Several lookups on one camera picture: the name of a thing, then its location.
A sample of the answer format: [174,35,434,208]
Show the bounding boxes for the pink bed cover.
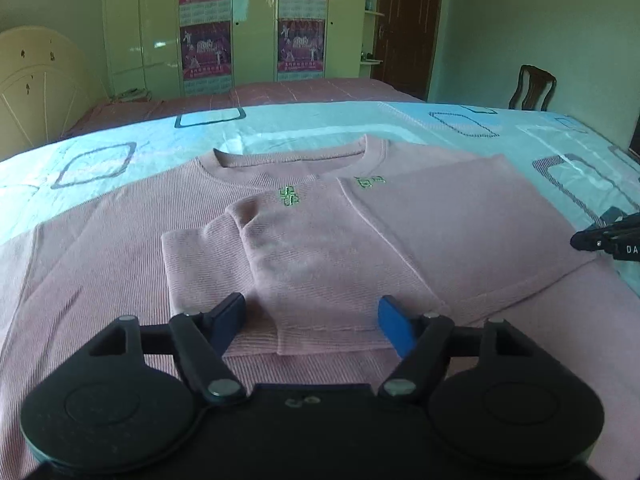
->
[60,77,426,141]

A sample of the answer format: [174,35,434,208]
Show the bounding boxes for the pale bedside clutter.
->
[111,88,152,104]

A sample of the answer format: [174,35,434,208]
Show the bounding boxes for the light blue patterned bedsheet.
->
[0,101,640,311]

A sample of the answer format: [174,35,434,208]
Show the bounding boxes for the dark wooden chair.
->
[507,64,557,112]

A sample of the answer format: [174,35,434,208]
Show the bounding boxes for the pink ribbed sweater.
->
[0,134,640,480]

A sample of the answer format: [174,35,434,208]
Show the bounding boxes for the wall posters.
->
[180,22,232,95]

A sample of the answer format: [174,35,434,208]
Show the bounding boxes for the pale corner shelf unit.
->
[359,0,388,78]

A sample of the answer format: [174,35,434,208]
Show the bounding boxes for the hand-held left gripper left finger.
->
[87,292,248,406]

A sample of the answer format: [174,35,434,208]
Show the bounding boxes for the cream fan-shaped headboard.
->
[0,26,108,161]

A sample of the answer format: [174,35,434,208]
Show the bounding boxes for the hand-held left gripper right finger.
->
[377,296,537,404]

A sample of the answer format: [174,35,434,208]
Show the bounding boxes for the pale green wardrobe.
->
[102,0,371,98]

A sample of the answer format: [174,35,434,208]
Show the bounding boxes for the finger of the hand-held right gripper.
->
[570,207,621,256]

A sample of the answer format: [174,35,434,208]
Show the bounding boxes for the dark wooden door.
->
[372,0,445,102]

